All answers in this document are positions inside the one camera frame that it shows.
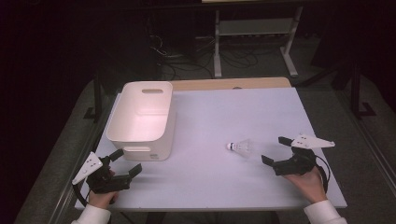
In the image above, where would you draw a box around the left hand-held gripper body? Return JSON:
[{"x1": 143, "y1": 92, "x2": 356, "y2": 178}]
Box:
[{"x1": 72, "y1": 151, "x2": 132, "y2": 194}]

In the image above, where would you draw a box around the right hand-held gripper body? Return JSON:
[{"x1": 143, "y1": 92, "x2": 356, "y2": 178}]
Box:
[{"x1": 272, "y1": 133, "x2": 336, "y2": 176}]

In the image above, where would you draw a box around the white feather shuttlecock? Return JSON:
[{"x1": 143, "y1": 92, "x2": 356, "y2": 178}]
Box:
[{"x1": 226, "y1": 138, "x2": 254, "y2": 157}]

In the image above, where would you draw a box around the white plastic storage bin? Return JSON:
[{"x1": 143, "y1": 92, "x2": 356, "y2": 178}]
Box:
[{"x1": 106, "y1": 80, "x2": 177, "y2": 162}]

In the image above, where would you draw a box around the person's left hand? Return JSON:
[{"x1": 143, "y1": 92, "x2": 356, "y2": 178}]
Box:
[{"x1": 88, "y1": 189, "x2": 120, "y2": 210}]

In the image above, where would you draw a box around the person's right hand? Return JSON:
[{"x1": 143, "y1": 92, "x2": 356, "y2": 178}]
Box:
[{"x1": 281, "y1": 166, "x2": 329, "y2": 205}]

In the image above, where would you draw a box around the black metal stand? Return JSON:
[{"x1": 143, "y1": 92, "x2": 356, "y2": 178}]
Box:
[{"x1": 348, "y1": 61, "x2": 377, "y2": 119}]

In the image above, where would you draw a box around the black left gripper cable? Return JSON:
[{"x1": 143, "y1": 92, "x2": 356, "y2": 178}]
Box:
[{"x1": 71, "y1": 182, "x2": 92, "y2": 208}]

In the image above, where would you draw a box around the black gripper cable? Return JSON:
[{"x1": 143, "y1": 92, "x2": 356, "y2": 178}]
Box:
[
  {"x1": 71, "y1": 182, "x2": 92, "y2": 208},
  {"x1": 314, "y1": 154, "x2": 332, "y2": 194}
]

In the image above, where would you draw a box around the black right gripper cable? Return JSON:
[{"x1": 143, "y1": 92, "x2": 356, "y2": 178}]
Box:
[{"x1": 314, "y1": 154, "x2": 332, "y2": 194}]

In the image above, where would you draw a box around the tangle of black floor cables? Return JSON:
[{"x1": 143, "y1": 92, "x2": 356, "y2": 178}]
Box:
[{"x1": 148, "y1": 33, "x2": 260, "y2": 80}]

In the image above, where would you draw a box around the white metal desk frame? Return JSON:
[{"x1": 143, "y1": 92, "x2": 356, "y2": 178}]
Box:
[{"x1": 212, "y1": 5, "x2": 304, "y2": 79}]

